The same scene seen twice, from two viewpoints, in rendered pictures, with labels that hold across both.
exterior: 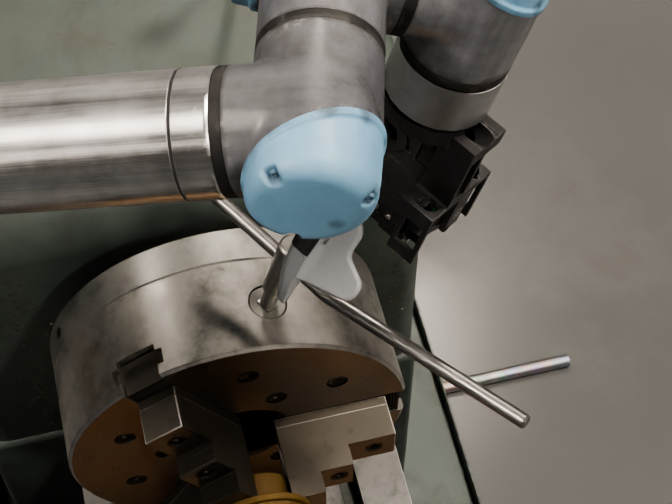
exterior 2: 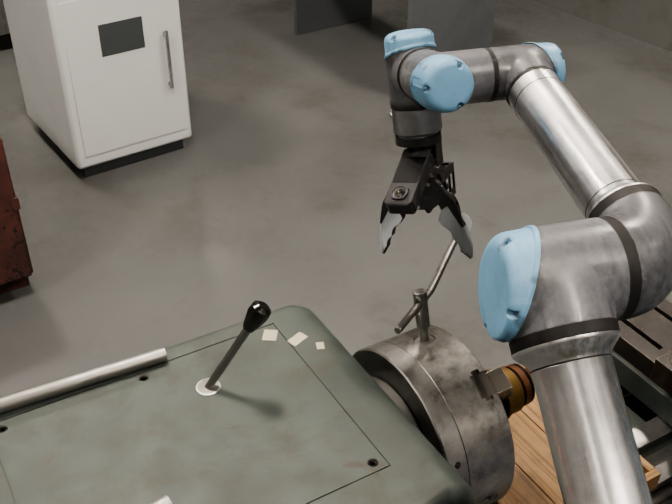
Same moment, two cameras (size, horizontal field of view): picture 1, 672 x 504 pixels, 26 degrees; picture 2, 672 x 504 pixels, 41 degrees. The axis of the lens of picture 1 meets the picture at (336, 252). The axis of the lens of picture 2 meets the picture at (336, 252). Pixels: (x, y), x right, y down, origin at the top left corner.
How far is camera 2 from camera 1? 153 cm
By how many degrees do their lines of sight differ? 69
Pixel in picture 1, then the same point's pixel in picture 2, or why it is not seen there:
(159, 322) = (457, 375)
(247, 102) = (538, 60)
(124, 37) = (279, 424)
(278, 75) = (523, 54)
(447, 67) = not seen: hidden behind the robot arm
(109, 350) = (475, 405)
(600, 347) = not seen: outside the picture
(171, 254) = (416, 377)
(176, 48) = (280, 398)
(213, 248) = (405, 361)
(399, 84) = (436, 120)
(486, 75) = not seen: hidden behind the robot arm
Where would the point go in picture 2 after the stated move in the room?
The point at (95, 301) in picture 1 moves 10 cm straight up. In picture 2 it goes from (448, 421) to (453, 372)
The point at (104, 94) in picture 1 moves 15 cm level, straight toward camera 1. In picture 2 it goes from (555, 93) to (637, 69)
